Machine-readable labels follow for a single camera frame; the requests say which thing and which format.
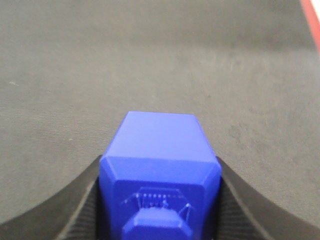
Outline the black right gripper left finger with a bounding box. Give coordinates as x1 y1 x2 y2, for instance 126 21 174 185
0 156 100 240

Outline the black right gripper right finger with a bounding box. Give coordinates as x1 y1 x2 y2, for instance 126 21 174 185
214 158 320 240

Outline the small blue parts bin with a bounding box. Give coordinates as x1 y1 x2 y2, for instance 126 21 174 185
98 111 222 240

